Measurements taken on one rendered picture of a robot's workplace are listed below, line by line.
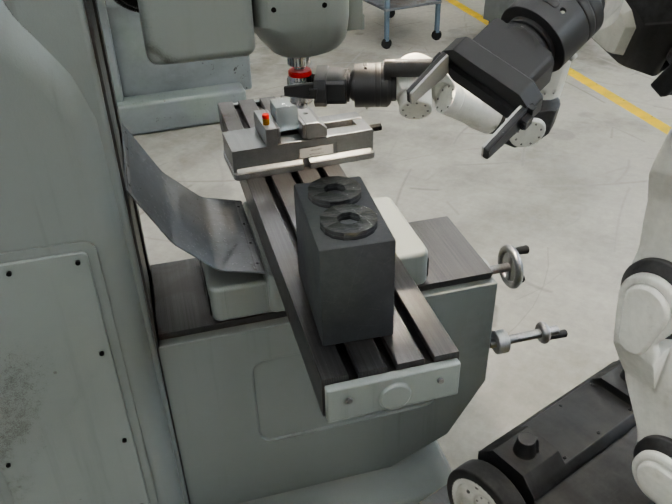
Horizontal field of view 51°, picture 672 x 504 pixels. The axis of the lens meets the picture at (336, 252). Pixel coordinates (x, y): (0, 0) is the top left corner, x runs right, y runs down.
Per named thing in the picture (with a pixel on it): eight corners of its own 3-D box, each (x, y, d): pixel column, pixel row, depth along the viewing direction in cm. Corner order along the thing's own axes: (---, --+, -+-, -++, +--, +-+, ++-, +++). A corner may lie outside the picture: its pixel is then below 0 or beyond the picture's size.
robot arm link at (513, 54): (525, 144, 79) (594, 74, 81) (535, 94, 70) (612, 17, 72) (440, 83, 83) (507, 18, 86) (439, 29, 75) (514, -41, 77)
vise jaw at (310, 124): (312, 117, 177) (311, 102, 175) (327, 136, 167) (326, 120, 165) (289, 120, 175) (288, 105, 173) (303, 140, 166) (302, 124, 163)
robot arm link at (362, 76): (317, 53, 146) (375, 52, 145) (319, 98, 151) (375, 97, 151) (312, 74, 136) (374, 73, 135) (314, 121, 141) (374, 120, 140)
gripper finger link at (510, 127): (481, 143, 72) (521, 103, 73) (480, 158, 75) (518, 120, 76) (494, 152, 72) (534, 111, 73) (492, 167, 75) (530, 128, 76)
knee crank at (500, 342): (559, 329, 187) (562, 311, 184) (571, 343, 182) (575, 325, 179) (482, 345, 182) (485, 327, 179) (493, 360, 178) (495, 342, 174)
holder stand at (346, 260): (361, 262, 135) (360, 168, 124) (394, 335, 117) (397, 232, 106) (298, 272, 133) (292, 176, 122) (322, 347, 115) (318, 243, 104)
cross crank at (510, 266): (512, 269, 194) (517, 233, 188) (533, 294, 185) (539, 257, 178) (458, 280, 191) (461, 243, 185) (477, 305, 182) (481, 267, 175)
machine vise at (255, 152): (355, 134, 185) (355, 94, 179) (376, 157, 173) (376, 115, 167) (222, 155, 176) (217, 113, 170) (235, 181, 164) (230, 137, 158)
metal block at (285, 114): (292, 119, 172) (290, 96, 169) (298, 129, 167) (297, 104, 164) (271, 122, 171) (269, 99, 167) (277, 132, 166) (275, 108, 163)
